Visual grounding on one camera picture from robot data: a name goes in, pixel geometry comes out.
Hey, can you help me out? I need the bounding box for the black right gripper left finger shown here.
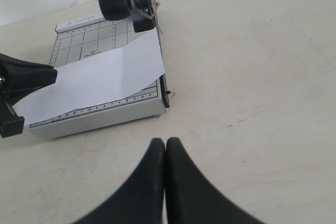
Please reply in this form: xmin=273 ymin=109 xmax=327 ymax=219
xmin=75 ymin=138 xmax=165 ymax=223

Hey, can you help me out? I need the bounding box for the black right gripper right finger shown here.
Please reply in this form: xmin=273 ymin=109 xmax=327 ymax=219
xmin=165 ymin=137 xmax=262 ymax=223

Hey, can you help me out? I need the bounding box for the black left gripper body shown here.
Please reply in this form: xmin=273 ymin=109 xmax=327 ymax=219
xmin=1 ymin=73 xmax=24 ymax=138

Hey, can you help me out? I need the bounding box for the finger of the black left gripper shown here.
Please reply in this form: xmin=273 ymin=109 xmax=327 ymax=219
xmin=1 ymin=54 xmax=57 ymax=103

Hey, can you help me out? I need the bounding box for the white paper sheet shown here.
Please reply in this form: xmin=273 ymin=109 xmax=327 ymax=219
xmin=14 ymin=29 xmax=165 ymax=125

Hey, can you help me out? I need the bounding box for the black cutter blade handle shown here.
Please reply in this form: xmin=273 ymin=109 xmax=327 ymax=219
xmin=98 ymin=0 xmax=160 ymax=33

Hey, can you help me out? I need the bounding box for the grey paper cutter base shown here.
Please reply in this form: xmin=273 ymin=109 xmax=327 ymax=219
xmin=29 ymin=14 xmax=170 ymax=140

